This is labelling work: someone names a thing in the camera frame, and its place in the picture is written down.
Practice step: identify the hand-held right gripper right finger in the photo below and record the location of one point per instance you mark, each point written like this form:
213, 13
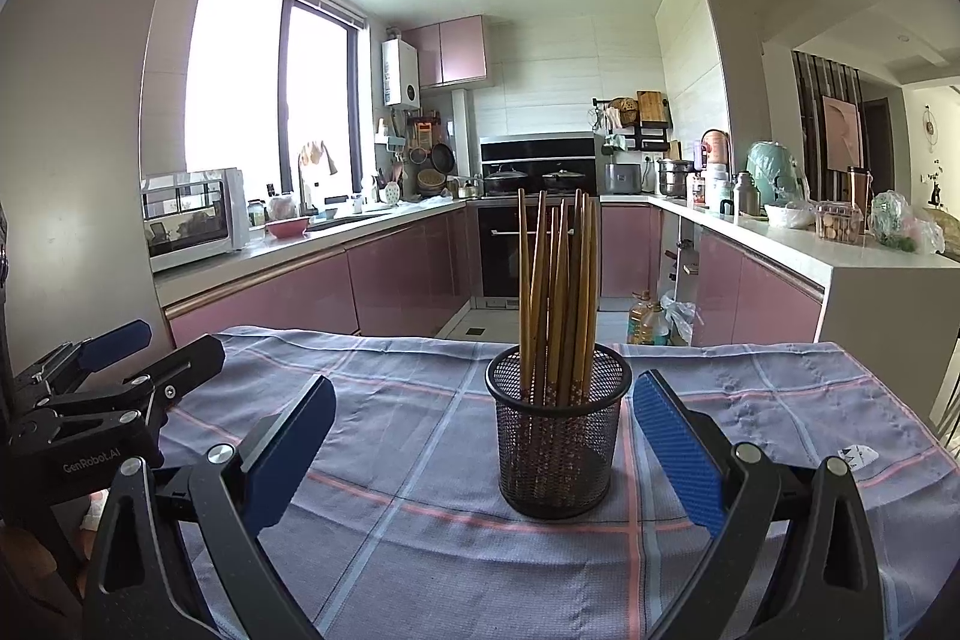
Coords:
675, 452

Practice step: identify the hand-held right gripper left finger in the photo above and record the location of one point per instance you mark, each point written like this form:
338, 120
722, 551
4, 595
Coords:
296, 452

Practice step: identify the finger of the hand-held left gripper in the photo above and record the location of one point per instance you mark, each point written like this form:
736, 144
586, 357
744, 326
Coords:
116, 340
191, 366

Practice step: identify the black mesh holder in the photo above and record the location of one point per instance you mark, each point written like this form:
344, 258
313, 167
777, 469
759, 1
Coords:
559, 460

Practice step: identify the bundle of bamboo chopsticks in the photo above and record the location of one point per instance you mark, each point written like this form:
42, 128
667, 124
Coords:
536, 280

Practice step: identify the person's left hand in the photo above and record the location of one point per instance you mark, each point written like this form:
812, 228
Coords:
95, 509

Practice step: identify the cooking oil bottle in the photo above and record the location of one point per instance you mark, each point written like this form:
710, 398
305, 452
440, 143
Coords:
658, 329
639, 321

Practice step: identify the blue checked tablecloth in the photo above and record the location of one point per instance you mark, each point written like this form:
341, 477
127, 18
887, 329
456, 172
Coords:
420, 430

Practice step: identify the clear plastic bag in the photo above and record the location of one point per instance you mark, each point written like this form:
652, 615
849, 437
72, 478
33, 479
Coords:
681, 314

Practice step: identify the white countertop oven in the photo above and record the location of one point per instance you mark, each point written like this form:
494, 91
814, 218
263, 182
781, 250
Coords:
191, 220

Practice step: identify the pink bowl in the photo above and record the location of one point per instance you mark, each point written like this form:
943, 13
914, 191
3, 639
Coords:
287, 227

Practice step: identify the white cloth tag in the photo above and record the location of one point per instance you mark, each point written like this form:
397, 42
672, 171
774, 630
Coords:
857, 460

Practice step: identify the grey refrigerator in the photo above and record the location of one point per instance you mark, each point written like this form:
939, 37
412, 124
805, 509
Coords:
75, 123

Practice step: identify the white bowl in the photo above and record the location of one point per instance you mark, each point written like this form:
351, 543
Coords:
787, 216

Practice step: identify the steel thermos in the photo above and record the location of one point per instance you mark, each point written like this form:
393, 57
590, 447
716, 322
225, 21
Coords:
745, 194

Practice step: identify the black built-in oven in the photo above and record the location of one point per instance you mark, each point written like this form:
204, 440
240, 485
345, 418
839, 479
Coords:
495, 250

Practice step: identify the steel stock pot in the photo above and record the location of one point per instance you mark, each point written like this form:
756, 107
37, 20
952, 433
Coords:
675, 179

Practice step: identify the silver countertop appliance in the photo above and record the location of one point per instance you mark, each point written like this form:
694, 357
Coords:
622, 179

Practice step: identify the clear plastic food box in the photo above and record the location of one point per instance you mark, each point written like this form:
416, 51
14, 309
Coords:
836, 224

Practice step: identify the kitchen window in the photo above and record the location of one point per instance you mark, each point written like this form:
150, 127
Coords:
232, 78

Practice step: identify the black cooking pot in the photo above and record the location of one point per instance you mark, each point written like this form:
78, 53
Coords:
506, 181
562, 179

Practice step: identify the green appliance under plastic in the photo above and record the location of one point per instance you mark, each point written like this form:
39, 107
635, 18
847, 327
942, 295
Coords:
772, 171

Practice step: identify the pink kettle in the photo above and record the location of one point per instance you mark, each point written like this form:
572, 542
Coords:
716, 149

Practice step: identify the plastic bag of greens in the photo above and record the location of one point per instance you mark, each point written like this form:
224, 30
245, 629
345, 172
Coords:
889, 216

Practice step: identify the black range hood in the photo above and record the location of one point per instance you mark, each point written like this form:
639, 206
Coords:
536, 149

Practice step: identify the wooden cutting board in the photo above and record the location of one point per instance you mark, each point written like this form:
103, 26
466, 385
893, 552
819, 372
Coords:
651, 108

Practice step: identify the white water heater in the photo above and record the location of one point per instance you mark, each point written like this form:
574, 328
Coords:
400, 74

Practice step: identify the framed painting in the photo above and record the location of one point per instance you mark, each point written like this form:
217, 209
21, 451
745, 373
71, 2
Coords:
841, 130

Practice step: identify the black wall rack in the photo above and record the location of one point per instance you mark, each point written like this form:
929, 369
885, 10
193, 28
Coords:
649, 138

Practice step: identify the pink wall cabinets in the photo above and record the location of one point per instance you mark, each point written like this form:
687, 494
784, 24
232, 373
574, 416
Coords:
454, 51

